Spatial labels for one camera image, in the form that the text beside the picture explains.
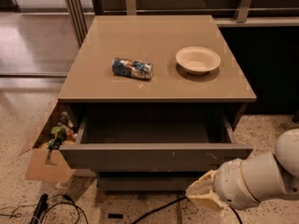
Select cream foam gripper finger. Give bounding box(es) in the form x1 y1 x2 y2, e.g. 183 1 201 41
186 170 224 211

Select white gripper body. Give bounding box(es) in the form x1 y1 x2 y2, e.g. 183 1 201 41
213 159 260 210

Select grey top drawer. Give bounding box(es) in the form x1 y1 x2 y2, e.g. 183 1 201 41
60 119 252 173

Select grey drawer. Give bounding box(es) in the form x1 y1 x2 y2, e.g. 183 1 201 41
97 172 204 192
60 119 252 173

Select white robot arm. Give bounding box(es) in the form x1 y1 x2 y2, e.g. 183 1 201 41
186 129 299 210

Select grey bottom drawer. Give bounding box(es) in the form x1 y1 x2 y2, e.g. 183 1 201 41
97 172 204 192

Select grey drawer cabinet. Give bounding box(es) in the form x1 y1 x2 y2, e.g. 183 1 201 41
57 14 257 194

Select white paper bowl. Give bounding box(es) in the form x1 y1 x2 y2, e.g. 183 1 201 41
176 47 221 75

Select crushed blue soda can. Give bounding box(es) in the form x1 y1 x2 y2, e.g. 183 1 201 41
112 58 153 79

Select colourful snack items in box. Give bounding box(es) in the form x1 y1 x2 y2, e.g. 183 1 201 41
39 111 77 150

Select black power strip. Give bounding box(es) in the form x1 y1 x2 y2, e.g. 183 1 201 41
29 194 48 224

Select brown cardboard box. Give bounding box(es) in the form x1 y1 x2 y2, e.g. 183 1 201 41
19 99 76 183

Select black floor cable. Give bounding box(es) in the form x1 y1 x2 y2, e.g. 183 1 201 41
130 195 244 224

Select thin black cable loop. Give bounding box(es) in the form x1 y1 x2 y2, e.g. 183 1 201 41
0 194 89 224

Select metal railing frame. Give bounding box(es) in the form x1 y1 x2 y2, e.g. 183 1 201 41
65 0 299 44

